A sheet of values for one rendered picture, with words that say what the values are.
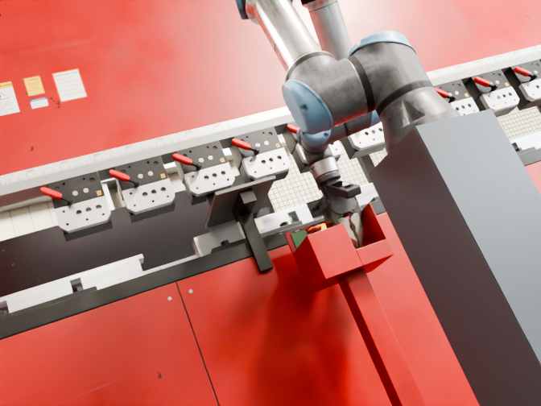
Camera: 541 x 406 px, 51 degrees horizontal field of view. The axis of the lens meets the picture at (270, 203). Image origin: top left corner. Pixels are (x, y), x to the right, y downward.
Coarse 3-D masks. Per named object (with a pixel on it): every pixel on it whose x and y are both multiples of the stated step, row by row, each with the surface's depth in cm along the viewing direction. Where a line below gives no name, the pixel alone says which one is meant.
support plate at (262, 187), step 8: (272, 176) 159; (248, 184) 156; (256, 184) 158; (264, 184) 160; (272, 184) 163; (216, 192) 154; (224, 192) 154; (232, 192) 156; (256, 192) 164; (264, 192) 166; (216, 200) 157; (224, 200) 159; (232, 200) 162; (264, 200) 173; (216, 208) 163; (224, 208) 166; (232, 208) 168; (256, 208) 178; (208, 216) 169; (216, 216) 170; (224, 216) 173; (232, 216) 176; (208, 224) 174; (216, 224) 177
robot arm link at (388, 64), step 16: (384, 32) 108; (352, 48) 111; (368, 48) 108; (384, 48) 107; (400, 48) 107; (368, 64) 106; (384, 64) 106; (400, 64) 105; (416, 64) 106; (368, 80) 106; (384, 80) 106; (400, 80) 105; (416, 80) 104; (368, 96) 107; (384, 96) 106; (368, 112) 111
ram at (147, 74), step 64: (0, 0) 190; (64, 0) 196; (128, 0) 201; (192, 0) 207; (384, 0) 227; (448, 0) 235; (512, 0) 243; (0, 64) 181; (64, 64) 186; (128, 64) 191; (192, 64) 197; (256, 64) 202; (448, 64) 221; (512, 64) 228; (0, 128) 173; (64, 128) 178; (128, 128) 182; (192, 128) 187; (256, 128) 192; (0, 192) 166
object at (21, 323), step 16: (528, 160) 197; (384, 208) 178; (304, 224) 170; (272, 240) 166; (208, 256) 160; (224, 256) 161; (240, 256) 162; (160, 272) 155; (176, 272) 156; (192, 272) 157; (112, 288) 151; (128, 288) 152; (144, 288) 153; (64, 304) 147; (80, 304) 148; (96, 304) 148; (16, 320) 143; (32, 320) 144; (48, 320) 145; (0, 336) 141
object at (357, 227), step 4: (352, 216) 152; (356, 216) 153; (352, 220) 152; (356, 220) 152; (360, 220) 152; (352, 224) 153; (356, 224) 152; (360, 224) 152; (352, 228) 156; (356, 228) 151; (360, 228) 152; (356, 232) 151; (360, 232) 151; (356, 236) 152; (360, 236) 151; (360, 240) 151; (360, 244) 151
